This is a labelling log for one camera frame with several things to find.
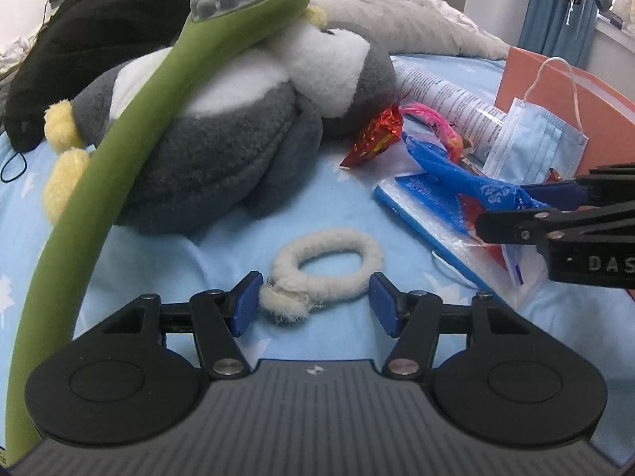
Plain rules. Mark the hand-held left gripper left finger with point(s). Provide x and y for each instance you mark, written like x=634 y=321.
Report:
x=245 y=302

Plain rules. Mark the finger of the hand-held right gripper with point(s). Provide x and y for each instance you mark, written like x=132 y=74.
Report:
x=550 y=193
x=511 y=225

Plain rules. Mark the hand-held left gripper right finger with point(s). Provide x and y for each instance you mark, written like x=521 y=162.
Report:
x=384 y=305

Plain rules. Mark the blue face mask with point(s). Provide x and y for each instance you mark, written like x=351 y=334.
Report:
x=536 y=144

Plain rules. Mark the blue plastic bag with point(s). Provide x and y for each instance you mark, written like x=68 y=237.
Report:
x=446 y=168

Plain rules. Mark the white fluffy scrunchie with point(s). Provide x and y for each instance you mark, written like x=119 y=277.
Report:
x=322 y=239

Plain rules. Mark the orange cardboard box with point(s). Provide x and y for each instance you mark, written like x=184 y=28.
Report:
x=516 y=72

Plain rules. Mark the pink feathered flamingo toy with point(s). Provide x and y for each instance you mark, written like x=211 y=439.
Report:
x=431 y=116

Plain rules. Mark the green massage stick grey head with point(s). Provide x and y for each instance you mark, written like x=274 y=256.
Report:
x=149 y=99

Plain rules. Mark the clear zip bag blue edge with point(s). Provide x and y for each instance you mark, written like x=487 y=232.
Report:
x=421 y=208

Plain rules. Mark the light blue printed bed sheet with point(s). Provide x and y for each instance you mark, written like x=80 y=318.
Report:
x=322 y=193

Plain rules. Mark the grey penguin plush toy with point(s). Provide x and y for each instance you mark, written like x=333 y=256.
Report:
x=223 y=158

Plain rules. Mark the white printed tube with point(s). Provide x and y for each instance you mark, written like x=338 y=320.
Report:
x=436 y=94

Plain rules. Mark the red foil wrapper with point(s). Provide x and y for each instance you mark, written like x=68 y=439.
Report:
x=372 y=139

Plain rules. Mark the blue curtain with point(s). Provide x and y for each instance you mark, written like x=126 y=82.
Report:
x=545 y=10

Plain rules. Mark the grey duvet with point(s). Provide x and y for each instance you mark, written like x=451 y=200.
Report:
x=421 y=15

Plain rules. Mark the black jacket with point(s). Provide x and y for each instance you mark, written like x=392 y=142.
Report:
x=74 y=49

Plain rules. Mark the crumpled white cloth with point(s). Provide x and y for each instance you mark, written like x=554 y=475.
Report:
x=15 y=54

